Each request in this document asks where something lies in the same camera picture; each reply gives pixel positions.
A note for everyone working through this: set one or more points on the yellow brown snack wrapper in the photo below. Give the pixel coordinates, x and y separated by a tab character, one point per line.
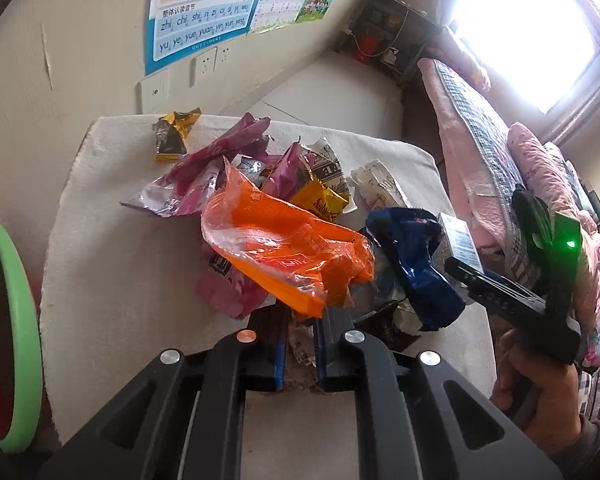
177	132

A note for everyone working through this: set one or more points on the pink plastic bag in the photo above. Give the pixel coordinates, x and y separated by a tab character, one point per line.
230	295

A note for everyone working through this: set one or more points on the small white carton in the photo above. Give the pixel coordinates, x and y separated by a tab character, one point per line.
457	240

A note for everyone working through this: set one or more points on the white paper wrapper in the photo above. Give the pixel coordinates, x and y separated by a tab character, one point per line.
380	185

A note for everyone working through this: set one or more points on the magenta snack wrapper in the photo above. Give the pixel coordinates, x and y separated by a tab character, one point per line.
230	145
287	170

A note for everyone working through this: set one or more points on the dark shelf unit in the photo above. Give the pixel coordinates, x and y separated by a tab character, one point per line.
370	10

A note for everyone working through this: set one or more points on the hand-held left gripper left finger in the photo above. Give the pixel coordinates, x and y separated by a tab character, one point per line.
279	355

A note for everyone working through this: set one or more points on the white wall socket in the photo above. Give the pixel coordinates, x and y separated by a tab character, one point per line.
202	66
224	56

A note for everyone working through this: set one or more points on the bright window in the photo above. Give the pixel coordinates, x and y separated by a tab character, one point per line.
525	25

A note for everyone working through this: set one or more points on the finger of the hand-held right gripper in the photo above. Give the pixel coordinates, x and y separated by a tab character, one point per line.
495	292

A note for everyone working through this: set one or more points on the green rimmed red bin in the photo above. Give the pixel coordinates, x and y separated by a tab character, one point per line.
27	310

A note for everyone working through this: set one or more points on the person's right forearm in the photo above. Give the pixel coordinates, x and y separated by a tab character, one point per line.
582	440

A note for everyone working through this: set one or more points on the blue plastic wrapper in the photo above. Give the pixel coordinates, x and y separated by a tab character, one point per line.
420	270

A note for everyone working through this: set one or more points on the blue wall poster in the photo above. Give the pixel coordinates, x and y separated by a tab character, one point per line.
200	25

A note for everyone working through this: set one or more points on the small printed wrapper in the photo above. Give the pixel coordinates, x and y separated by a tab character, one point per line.
252	167

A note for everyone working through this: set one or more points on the white wall plate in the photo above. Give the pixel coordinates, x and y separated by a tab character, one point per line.
155	91

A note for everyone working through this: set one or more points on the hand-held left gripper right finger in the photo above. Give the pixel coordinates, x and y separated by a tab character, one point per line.
322	355

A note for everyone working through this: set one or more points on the pink pillow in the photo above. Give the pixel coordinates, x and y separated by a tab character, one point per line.
465	55

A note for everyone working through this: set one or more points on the orange plastic wrapper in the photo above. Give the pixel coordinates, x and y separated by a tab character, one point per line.
270	235

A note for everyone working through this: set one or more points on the white fleece cloth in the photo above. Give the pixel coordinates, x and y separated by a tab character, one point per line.
130	285

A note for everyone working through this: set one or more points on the dark brown wrapper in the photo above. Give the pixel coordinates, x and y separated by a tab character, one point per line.
390	332

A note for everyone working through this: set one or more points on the beige printed wrapper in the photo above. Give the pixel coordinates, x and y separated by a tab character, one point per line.
302	350

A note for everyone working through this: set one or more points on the pink quilted blanket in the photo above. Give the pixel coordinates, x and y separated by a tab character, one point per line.
480	160

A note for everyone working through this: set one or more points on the yellow black snack wrapper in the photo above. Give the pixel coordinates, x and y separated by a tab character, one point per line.
320	200

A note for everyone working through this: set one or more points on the pink silver wrapper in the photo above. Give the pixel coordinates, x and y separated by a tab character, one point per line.
170	195

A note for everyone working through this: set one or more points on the person's right hand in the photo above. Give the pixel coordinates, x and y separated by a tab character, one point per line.
550	390

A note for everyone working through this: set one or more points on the red container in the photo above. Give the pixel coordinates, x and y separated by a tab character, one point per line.
370	47

